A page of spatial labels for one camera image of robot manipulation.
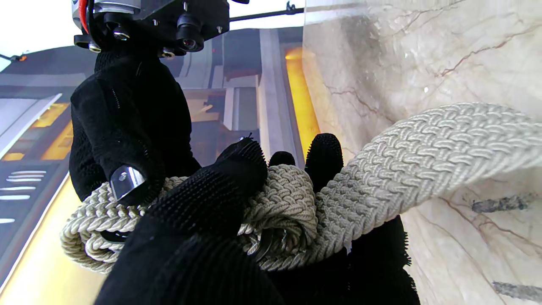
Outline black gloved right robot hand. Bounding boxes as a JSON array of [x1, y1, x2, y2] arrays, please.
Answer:
[[69, 42, 202, 208]]

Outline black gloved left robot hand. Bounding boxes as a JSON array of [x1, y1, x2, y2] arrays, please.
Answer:
[[94, 133, 421, 305]]

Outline pale beige webbing belt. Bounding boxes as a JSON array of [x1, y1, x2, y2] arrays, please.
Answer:
[[59, 103, 542, 274]]

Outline grey counter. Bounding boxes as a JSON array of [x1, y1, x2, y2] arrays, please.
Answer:
[[220, 28, 322, 168]]

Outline red black right arm cables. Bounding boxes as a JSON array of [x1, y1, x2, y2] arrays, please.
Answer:
[[77, 0, 94, 35]]

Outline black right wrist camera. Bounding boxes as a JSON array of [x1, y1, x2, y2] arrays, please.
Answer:
[[138, 0, 232, 58]]

